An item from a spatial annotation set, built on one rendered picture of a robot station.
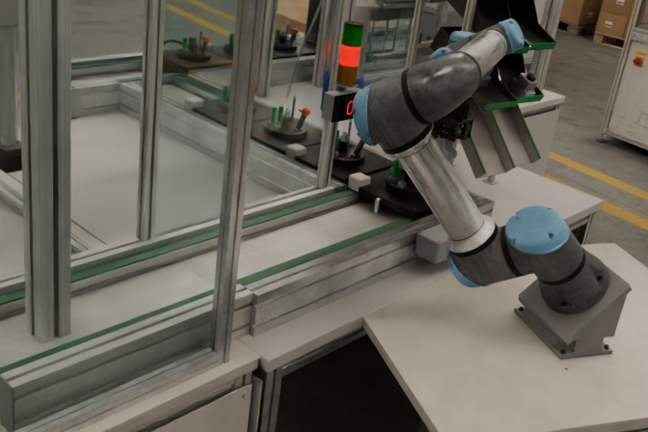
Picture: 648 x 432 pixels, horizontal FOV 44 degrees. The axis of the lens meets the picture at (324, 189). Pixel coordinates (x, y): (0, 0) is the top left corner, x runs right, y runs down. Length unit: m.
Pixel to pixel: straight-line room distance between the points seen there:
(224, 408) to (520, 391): 0.59
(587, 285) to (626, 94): 4.68
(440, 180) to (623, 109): 4.84
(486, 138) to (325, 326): 0.94
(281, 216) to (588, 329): 0.77
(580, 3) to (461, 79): 9.45
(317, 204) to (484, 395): 0.72
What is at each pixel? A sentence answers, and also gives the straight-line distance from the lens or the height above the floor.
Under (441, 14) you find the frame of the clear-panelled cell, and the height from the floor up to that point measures 1.28.
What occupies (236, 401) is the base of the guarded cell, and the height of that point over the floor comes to 0.77.
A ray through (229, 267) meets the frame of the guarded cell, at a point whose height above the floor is 1.08.
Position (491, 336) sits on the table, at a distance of 1.84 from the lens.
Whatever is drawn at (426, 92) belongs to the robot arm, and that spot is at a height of 1.41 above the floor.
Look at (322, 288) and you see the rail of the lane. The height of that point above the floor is 0.91.
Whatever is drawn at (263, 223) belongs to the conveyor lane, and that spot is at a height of 0.94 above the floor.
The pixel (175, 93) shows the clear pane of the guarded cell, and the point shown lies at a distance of 1.28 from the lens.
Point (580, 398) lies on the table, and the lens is 1.73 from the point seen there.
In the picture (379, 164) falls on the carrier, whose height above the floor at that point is 0.97.
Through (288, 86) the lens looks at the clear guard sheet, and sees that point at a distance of 1.96.
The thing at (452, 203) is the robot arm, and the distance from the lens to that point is 1.68.
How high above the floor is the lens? 1.80
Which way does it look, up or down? 23 degrees down
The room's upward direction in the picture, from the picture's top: 8 degrees clockwise
